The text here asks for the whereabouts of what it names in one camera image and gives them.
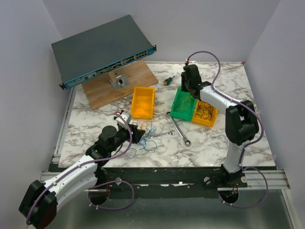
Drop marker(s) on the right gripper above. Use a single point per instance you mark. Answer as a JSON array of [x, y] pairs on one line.
[[183, 89]]

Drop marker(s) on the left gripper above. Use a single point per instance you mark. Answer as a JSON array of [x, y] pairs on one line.
[[137, 133]]

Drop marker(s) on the green plastic bin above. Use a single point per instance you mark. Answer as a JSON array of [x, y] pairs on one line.
[[183, 105]]

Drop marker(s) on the yellow plastic bin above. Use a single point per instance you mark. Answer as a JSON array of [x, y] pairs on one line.
[[142, 106], [204, 114]]

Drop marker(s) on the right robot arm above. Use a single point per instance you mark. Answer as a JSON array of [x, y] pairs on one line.
[[241, 123]]

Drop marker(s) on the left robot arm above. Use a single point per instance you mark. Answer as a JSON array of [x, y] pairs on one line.
[[43, 199]]

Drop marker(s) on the small open-end wrench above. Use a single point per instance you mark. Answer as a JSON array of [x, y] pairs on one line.
[[172, 132]]

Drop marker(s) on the ratcheting combination wrench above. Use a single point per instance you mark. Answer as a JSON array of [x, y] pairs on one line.
[[186, 141]]

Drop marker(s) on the plywood board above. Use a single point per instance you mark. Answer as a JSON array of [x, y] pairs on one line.
[[100, 92]]

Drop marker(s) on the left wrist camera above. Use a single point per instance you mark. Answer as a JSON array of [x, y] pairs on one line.
[[123, 119]]

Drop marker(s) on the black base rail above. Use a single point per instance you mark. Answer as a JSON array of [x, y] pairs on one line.
[[164, 182]]

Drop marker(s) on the metal bracket stand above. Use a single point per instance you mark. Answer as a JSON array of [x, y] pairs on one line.
[[118, 81]]

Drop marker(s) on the grey network switch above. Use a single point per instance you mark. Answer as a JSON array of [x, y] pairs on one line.
[[100, 50]]

